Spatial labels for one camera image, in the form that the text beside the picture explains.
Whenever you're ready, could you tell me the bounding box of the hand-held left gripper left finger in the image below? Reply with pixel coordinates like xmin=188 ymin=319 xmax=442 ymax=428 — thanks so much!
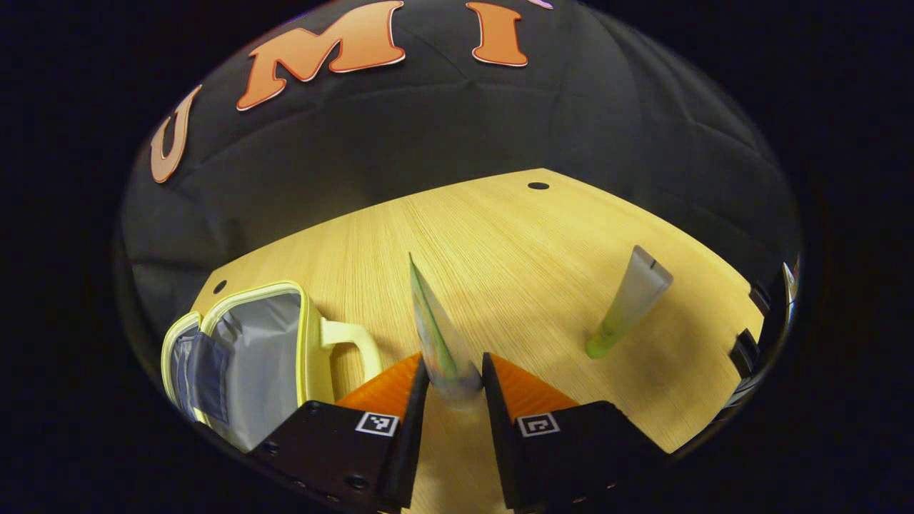
xmin=250 ymin=352 xmax=431 ymax=513

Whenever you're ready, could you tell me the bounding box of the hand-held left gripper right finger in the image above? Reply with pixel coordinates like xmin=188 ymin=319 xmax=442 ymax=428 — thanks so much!
xmin=481 ymin=352 xmax=672 ymax=511

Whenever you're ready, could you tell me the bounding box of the grey tube with green cap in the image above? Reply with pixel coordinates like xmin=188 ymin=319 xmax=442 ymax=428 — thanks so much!
xmin=585 ymin=245 xmax=674 ymax=360

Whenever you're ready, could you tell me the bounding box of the pale yellow small suitcase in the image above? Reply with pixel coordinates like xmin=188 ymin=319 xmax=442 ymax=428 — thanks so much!
xmin=161 ymin=281 xmax=383 ymax=453

